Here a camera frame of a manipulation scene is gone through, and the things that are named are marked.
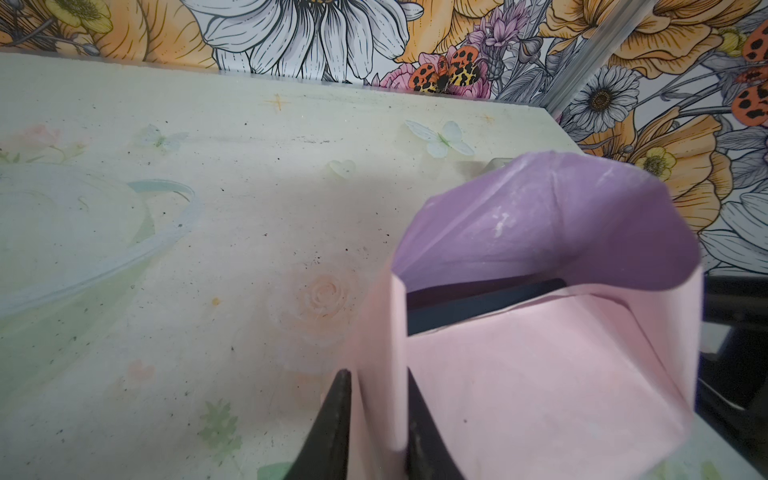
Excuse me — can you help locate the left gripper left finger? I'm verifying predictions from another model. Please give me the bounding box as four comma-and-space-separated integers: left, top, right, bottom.
284, 369, 352, 480

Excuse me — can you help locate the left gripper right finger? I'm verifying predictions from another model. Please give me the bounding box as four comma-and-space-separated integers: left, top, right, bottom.
406, 371, 465, 480

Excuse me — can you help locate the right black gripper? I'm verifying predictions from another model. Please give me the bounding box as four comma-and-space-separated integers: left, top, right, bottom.
695, 276, 767, 462

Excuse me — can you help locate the dark blue gift box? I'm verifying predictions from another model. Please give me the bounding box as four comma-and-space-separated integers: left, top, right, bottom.
407, 278, 566, 336

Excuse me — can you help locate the purple wrapping paper sheet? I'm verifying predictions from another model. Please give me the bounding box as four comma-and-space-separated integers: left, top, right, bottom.
346, 152, 703, 479

